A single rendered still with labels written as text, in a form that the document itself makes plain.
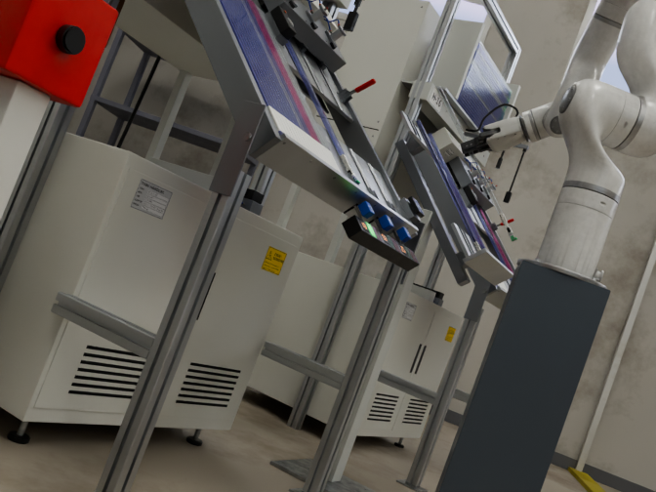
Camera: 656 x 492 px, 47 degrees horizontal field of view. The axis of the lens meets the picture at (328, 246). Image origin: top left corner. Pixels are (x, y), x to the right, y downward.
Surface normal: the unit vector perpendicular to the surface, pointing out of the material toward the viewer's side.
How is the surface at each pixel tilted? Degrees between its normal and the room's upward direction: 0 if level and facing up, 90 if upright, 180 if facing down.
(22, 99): 90
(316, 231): 90
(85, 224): 90
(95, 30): 90
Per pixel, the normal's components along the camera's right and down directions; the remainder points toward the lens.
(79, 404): 0.81, 0.27
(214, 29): -0.46, -0.23
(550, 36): -0.16, -0.13
